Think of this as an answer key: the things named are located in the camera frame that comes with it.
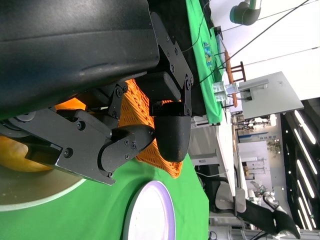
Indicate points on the white desk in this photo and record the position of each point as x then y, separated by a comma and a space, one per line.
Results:
222, 140

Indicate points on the grey flat monitor panel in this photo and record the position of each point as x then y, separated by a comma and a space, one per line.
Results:
275, 97

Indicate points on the grey industrial robot arm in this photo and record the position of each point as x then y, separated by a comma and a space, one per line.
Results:
245, 13

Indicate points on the green tablecloth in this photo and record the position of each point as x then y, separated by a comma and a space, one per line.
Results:
100, 212

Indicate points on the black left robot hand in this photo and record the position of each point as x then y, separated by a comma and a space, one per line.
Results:
75, 37

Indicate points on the brown wooden chair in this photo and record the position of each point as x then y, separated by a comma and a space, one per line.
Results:
228, 65

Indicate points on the orange wicker basket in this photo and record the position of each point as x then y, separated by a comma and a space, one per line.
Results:
135, 112

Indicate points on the grey-green round bowl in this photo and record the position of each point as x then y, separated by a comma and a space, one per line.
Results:
25, 195

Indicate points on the black grey office chair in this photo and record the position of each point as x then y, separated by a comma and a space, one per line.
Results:
230, 200

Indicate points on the lavender round plate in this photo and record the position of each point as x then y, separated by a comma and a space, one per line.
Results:
150, 215

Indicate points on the orange white striped bun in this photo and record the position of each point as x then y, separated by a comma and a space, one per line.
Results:
10, 150

